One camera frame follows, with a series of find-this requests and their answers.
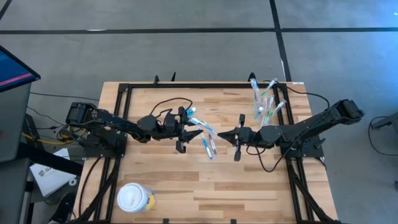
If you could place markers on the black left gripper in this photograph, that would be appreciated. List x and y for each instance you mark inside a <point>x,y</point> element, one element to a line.
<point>169,127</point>

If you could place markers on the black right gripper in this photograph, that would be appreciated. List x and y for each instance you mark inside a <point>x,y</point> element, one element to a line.
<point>248,137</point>

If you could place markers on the red white toothbrush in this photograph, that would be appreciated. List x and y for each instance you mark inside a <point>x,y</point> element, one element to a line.
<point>213,144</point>

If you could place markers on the green white toothbrush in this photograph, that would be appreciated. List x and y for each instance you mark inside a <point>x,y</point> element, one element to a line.
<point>278,109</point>
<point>270,104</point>

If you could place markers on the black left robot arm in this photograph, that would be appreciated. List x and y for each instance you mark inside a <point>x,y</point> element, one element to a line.
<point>118,121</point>

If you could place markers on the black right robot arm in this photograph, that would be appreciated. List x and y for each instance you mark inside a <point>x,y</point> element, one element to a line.
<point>311,124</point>

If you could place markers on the clear acrylic organizer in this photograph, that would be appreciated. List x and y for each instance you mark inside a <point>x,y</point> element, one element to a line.
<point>262,121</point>

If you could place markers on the yellow white wipes canister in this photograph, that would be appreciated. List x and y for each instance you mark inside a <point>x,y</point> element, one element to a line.
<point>133,197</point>

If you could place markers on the white tape roll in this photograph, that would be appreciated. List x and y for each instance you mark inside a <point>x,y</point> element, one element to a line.
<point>70,181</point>

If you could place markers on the black desk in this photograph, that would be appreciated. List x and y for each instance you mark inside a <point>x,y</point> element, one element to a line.
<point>46,160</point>

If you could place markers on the white printed box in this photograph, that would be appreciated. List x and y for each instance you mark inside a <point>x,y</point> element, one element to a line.
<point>49,180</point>

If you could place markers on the grey desk leg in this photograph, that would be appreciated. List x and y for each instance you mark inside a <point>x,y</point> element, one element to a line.
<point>388,119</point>

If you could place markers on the grey monitor stand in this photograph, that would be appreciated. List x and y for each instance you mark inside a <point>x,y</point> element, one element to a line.
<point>14,124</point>

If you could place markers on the large blue screen monitor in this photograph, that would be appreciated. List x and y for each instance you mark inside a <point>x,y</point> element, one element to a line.
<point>15,70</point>

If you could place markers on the black curved bracket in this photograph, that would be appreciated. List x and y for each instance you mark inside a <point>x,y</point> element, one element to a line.
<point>252,77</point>
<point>173,78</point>
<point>156,81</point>

